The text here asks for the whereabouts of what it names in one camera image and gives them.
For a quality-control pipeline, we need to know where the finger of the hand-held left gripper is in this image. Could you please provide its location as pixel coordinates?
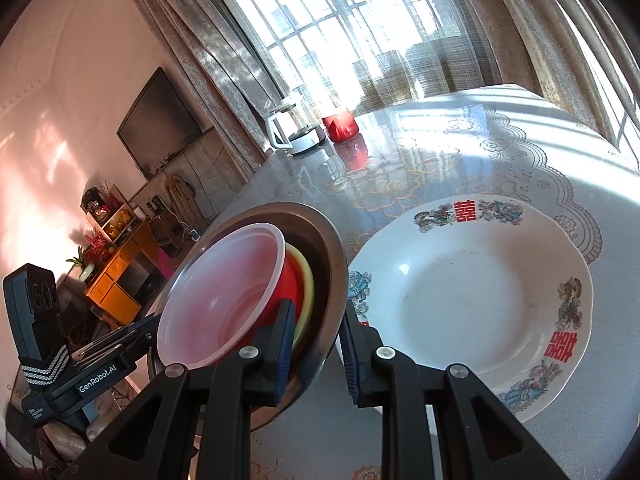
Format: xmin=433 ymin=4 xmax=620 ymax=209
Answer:
xmin=95 ymin=314 xmax=162 ymax=341
xmin=70 ymin=331 xmax=160 ymax=368

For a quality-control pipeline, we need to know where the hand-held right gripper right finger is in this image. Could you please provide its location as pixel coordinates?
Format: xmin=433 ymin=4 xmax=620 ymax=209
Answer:
xmin=339 ymin=305 xmax=571 ymax=480

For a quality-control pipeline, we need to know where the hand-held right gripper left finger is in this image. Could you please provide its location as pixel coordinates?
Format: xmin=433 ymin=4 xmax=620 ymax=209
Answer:
xmin=82 ymin=299 xmax=297 ymax=480

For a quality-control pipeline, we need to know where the yellow plastic bowl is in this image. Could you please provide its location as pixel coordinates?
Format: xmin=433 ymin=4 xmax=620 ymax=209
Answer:
xmin=285 ymin=242 xmax=316 ymax=351

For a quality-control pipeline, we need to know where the red plastic bowl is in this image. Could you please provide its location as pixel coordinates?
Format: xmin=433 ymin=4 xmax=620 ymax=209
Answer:
xmin=156 ymin=222 xmax=301 ymax=367

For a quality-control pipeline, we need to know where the stainless steel bowl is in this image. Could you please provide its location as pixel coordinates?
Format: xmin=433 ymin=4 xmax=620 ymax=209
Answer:
xmin=147 ymin=201 xmax=348 ymax=433

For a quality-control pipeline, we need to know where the large white dragon-print plate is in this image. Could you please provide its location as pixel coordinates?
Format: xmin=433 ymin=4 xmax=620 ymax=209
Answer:
xmin=345 ymin=195 xmax=594 ymax=423

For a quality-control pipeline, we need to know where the yellow wooden cabinet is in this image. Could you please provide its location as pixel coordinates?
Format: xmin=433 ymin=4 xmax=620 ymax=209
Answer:
xmin=82 ymin=185 xmax=173 ymax=328

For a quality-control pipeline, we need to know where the green potted plant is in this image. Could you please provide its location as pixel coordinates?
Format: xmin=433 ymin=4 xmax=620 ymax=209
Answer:
xmin=66 ymin=246 xmax=98 ymax=283

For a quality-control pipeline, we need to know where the pink plastic object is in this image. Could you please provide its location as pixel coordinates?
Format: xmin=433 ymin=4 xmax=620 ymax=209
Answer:
xmin=155 ymin=250 xmax=178 ymax=281

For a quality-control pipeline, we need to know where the wooden chair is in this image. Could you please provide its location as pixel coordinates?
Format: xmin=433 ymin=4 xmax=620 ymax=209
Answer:
xmin=164 ymin=174 xmax=206 ymax=233

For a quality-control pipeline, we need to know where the glass electric kettle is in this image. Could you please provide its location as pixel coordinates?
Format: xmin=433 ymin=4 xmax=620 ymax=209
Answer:
xmin=263 ymin=102 xmax=327 ymax=156

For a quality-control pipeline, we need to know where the red cup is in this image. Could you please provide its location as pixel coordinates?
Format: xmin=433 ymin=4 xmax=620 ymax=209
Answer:
xmin=321 ymin=107 xmax=360 ymax=143

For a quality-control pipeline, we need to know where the white sheer curtain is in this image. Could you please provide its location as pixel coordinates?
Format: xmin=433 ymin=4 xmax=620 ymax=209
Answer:
xmin=200 ymin=0 xmax=501 ymax=116

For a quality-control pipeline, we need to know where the beige velvet curtain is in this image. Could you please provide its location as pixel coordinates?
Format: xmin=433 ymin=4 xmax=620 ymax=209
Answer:
xmin=435 ymin=0 xmax=640 ymax=161
xmin=117 ymin=0 xmax=311 ymax=181

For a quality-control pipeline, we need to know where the barred window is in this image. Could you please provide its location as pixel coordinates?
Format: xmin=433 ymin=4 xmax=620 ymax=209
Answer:
xmin=190 ymin=0 xmax=466 ymax=111

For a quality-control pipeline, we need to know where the wall-mounted black television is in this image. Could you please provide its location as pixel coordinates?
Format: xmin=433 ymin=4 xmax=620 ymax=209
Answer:
xmin=116 ymin=66 xmax=203 ymax=182

